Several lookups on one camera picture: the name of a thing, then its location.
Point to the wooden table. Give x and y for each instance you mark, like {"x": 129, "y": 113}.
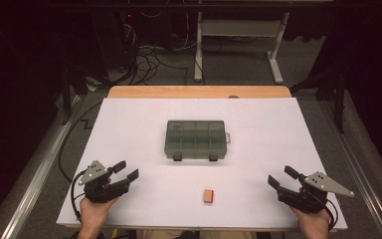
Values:
{"x": 195, "y": 92}

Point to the white metal desk frame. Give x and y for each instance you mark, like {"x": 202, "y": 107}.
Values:
{"x": 242, "y": 28}

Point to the dark equipment with red light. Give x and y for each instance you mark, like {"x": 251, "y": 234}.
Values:
{"x": 129, "y": 15}

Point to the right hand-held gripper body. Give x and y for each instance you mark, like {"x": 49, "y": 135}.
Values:
{"x": 311, "y": 202}

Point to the grey plastic compartment box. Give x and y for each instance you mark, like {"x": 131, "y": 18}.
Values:
{"x": 195, "y": 139}

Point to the black metal stand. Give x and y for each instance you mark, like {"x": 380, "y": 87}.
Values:
{"x": 340, "y": 103}
{"x": 67, "y": 96}

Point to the white board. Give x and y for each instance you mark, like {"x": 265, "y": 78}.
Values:
{"x": 162, "y": 199}

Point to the small orange eraser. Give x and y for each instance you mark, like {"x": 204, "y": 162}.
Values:
{"x": 208, "y": 195}

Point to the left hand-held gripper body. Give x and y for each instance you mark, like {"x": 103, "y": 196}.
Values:
{"x": 102, "y": 192}

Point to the person's right hand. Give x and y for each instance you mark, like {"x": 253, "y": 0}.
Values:
{"x": 313, "y": 224}

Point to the person's left hand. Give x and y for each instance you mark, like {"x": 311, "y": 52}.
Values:
{"x": 93, "y": 212}

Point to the aluminium rail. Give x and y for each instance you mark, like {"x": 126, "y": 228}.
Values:
{"x": 36, "y": 179}
{"x": 361, "y": 179}

